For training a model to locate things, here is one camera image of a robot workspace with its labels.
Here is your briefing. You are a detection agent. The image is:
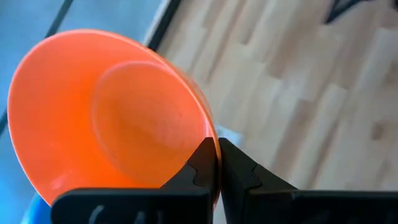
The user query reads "black aluminium table frame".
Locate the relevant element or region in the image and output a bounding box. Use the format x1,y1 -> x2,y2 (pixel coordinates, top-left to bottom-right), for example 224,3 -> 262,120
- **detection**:
145,0 -> 183,52

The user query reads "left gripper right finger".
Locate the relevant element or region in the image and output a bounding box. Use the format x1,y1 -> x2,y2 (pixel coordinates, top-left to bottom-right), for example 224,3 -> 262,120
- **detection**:
219,138 -> 398,224

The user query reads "orange plastic mini bowl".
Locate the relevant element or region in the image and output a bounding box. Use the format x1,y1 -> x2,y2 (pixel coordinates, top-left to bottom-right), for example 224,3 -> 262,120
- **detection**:
6,28 -> 222,207

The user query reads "blue plastic mini bowl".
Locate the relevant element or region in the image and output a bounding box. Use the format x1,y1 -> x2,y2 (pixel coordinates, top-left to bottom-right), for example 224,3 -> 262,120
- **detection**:
20,192 -> 53,224

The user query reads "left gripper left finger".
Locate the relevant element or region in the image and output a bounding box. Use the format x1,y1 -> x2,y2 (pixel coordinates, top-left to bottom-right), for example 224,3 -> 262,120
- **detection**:
51,137 -> 218,224

